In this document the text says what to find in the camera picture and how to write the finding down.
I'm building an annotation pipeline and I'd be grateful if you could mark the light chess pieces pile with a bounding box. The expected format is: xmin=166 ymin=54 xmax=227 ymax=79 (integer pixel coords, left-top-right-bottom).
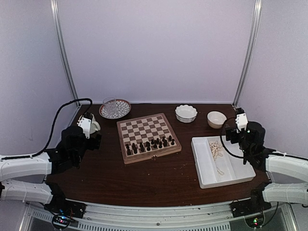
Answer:
xmin=209 ymin=141 xmax=223 ymax=160

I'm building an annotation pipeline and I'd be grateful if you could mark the black cable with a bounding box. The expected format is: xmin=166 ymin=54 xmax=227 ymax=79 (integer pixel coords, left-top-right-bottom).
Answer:
xmin=0 ymin=98 xmax=93 ymax=161
xmin=220 ymin=117 xmax=245 ymax=159

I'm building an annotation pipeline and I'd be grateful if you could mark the white fluted bowl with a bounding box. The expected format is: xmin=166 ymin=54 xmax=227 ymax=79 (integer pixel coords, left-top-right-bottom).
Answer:
xmin=175 ymin=104 xmax=198 ymax=123

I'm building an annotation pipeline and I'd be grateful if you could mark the wooden chess board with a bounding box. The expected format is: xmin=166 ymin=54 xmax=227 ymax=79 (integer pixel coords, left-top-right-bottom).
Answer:
xmin=116 ymin=113 xmax=182 ymax=164

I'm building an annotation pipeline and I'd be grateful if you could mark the white foam tray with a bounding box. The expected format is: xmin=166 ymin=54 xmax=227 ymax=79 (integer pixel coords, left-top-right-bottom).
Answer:
xmin=191 ymin=136 xmax=256 ymax=189

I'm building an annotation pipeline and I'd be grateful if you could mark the left aluminium frame post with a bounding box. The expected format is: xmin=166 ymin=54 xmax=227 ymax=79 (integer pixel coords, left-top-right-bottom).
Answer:
xmin=50 ymin=0 xmax=78 ymax=100

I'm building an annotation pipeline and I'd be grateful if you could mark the front aluminium rail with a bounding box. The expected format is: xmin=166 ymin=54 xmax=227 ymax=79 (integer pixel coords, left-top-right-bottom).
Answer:
xmin=24 ymin=199 xmax=296 ymax=231

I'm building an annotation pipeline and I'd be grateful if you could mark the white chess piece lone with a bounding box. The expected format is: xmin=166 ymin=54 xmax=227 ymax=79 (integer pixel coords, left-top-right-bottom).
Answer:
xmin=217 ymin=168 xmax=225 ymax=176

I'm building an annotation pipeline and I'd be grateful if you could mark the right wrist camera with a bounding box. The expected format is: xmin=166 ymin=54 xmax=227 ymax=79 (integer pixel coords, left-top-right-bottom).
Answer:
xmin=235 ymin=108 xmax=248 ymax=133

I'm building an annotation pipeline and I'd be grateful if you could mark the cream ribbed mug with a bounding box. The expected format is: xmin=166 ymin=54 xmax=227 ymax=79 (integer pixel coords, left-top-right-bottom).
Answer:
xmin=79 ymin=115 xmax=101 ymax=134

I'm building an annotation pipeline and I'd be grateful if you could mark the right aluminium frame post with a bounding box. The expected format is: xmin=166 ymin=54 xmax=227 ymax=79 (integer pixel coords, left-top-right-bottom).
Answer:
xmin=232 ymin=0 xmax=263 ymax=107

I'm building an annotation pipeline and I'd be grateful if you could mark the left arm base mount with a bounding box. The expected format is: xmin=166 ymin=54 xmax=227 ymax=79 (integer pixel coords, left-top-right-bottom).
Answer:
xmin=41 ymin=200 xmax=86 ymax=230

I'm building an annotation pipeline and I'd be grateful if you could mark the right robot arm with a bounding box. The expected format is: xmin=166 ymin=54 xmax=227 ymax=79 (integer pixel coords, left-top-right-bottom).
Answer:
xmin=225 ymin=121 xmax=308 ymax=213

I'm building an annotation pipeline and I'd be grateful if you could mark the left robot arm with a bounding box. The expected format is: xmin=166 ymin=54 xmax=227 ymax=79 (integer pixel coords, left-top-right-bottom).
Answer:
xmin=0 ymin=126 xmax=102 ymax=214

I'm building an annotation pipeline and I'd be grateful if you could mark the left black cable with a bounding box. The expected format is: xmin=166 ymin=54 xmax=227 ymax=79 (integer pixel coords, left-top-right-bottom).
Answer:
xmin=0 ymin=98 xmax=93 ymax=161

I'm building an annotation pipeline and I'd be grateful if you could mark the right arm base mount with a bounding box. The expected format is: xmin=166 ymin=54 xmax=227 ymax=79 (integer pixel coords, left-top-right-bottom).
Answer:
xmin=229 ymin=199 xmax=271 ymax=229

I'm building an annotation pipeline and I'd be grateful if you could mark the cream round bowl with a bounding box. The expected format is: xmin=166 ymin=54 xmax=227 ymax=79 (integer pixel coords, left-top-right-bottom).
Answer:
xmin=207 ymin=111 xmax=227 ymax=129

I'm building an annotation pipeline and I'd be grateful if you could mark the right black cable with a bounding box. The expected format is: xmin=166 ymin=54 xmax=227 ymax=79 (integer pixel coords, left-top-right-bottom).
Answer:
xmin=220 ymin=117 xmax=245 ymax=159

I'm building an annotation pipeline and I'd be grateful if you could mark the aluminium frame post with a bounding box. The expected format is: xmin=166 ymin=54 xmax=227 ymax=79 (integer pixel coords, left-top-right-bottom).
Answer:
xmin=50 ymin=0 xmax=78 ymax=100
xmin=232 ymin=0 xmax=263 ymax=107

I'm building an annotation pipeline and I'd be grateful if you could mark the clear drinking glass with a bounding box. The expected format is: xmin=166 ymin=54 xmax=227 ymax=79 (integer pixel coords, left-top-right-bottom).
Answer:
xmin=103 ymin=97 xmax=116 ymax=115

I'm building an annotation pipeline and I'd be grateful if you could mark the patterned ceramic plate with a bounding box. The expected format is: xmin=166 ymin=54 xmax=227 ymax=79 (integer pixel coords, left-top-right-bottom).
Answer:
xmin=99 ymin=99 xmax=131 ymax=119

